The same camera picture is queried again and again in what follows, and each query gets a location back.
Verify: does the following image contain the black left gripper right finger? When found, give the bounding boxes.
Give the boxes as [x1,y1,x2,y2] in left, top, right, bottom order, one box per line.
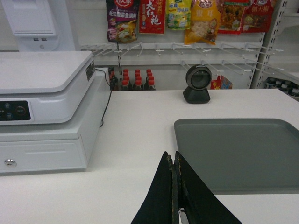
[174,151,241,224]

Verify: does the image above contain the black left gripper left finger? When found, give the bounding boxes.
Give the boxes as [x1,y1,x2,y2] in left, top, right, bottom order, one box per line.
[131,152,178,224]

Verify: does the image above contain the grey silver tray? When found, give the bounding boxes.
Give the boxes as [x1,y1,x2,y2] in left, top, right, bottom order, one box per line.
[174,119,299,194]

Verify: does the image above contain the white cash drawer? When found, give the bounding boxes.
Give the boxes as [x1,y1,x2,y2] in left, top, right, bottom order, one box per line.
[0,68,111,175]

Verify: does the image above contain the soy sauce bottle group front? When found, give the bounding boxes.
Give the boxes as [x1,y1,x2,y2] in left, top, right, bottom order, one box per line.
[108,67,156,91]

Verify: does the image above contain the red pouch behind counter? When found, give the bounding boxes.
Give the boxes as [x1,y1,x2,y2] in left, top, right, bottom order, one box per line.
[210,76,233,90]

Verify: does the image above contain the black barcode scanner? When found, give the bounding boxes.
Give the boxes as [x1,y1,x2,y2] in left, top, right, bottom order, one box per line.
[183,64,212,104]

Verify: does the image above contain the white cash register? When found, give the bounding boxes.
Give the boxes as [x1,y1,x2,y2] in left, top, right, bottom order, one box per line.
[0,51,95,126]

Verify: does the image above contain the white slotted shelf upright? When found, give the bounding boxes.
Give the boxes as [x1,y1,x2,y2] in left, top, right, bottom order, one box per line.
[250,0,288,89]

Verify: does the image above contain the orange yellow fungus bag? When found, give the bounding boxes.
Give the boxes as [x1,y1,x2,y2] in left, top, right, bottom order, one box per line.
[184,0,221,45]

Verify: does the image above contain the red seasoning bag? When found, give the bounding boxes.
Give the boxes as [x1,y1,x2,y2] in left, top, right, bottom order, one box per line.
[139,0,166,35]

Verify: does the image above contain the red chili bag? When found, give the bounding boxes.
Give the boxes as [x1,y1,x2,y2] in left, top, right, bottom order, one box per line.
[242,0,277,33]

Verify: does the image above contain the green yellow snack bag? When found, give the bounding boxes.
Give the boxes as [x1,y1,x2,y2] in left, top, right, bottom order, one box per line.
[166,0,192,30]

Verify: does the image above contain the purple hotpot seasoning bag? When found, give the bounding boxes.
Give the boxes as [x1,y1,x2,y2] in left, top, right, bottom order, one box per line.
[106,0,140,44]

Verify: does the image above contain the red spicy food bag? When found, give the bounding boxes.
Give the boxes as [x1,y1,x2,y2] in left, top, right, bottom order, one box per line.
[218,0,249,35]

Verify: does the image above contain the white customer display screen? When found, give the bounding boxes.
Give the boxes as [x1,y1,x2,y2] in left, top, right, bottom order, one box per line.
[1,0,80,52]

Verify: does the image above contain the black power cable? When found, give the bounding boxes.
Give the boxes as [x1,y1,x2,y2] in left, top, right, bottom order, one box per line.
[95,68,112,128]

